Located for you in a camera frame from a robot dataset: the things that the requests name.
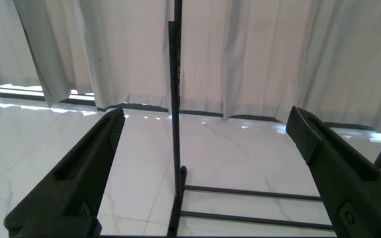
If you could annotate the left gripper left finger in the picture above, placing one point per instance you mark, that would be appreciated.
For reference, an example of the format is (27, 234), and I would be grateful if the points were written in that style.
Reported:
(68, 185)

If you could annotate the black clothes rack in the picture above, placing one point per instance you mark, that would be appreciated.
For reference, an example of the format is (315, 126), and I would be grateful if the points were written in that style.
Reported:
(174, 99)

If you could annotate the white curtain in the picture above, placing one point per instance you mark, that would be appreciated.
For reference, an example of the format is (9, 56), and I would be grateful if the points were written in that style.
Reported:
(260, 49)

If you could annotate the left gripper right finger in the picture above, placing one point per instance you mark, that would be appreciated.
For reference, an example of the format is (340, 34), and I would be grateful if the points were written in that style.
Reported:
(352, 191)

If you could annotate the window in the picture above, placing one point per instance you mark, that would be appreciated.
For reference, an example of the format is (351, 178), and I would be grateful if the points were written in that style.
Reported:
(12, 96)

